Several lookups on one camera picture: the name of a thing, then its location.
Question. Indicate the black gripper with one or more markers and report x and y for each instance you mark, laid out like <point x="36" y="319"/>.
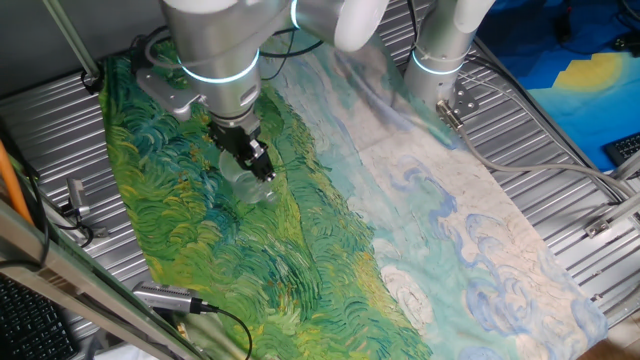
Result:
<point x="232" y="137"/>

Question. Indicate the clear plastic cup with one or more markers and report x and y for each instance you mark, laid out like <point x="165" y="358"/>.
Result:
<point x="250" y="192"/>

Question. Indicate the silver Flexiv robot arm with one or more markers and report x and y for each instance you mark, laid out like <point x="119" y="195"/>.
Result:
<point x="215" y="40"/>

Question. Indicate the painted landscape print tablecloth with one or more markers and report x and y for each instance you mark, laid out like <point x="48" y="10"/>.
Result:
<point x="310" y="250"/>

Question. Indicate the black pole clamp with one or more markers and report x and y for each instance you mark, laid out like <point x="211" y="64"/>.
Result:
<point x="92" y="80"/>

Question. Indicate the green pole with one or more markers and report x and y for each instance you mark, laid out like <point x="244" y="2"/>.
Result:
<point x="70" y="37"/>

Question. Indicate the silver base mounting plate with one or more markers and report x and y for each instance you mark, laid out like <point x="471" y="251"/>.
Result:
<point x="465" y="100"/>

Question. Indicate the orange pole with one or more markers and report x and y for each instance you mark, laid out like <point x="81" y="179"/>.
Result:
<point x="12" y="185"/>

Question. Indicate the black keyboard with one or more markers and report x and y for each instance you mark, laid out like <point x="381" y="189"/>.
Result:
<point x="30" y="325"/>
<point x="625" y="147"/>

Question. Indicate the blue and yellow cloth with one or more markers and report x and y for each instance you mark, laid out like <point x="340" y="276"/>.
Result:
<point x="565" y="75"/>

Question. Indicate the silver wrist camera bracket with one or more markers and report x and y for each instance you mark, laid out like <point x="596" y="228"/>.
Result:
<point x="167" y="95"/>

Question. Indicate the silver depth camera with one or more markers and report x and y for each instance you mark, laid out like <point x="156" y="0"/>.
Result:
<point x="162" y="296"/>

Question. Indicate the aluminium frame bar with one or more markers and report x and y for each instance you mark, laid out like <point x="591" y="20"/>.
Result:
<point x="100" y="285"/>

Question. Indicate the small metal corner bracket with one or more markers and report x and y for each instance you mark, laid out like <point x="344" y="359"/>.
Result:
<point x="598" y="227"/>

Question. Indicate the aluminium profile rail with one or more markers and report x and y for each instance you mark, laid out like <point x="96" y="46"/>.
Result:
<point x="625" y="210"/>

